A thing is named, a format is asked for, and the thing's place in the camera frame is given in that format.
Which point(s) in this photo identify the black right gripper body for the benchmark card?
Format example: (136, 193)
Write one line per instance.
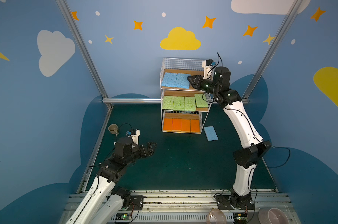
(199, 83)

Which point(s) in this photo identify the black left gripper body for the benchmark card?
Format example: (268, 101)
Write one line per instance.
(143, 150)

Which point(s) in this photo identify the blue sponge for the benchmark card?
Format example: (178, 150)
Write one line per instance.
(169, 80)
(210, 133)
(182, 81)

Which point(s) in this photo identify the green sponge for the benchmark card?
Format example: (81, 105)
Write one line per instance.
(201, 101)
(190, 104)
(178, 103)
(168, 103)

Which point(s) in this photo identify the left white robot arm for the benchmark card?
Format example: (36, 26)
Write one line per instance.
(104, 199)

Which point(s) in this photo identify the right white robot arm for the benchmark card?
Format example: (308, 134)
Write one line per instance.
(253, 145)

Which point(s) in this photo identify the beige mug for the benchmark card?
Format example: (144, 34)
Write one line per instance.
(113, 129)

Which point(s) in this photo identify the pink divided bowl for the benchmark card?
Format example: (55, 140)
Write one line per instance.
(272, 216)

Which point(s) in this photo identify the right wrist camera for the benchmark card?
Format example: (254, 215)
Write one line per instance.
(208, 67)

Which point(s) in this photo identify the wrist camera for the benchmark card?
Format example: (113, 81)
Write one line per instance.
(208, 67)
(134, 134)

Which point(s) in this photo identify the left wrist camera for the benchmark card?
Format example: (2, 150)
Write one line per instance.
(134, 134)

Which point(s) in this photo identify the white wire wooden shelf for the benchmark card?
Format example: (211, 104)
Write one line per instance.
(187, 66)

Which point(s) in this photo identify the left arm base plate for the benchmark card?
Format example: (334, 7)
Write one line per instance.
(133, 203)

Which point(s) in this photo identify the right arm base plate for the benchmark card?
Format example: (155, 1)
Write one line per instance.
(229, 202)

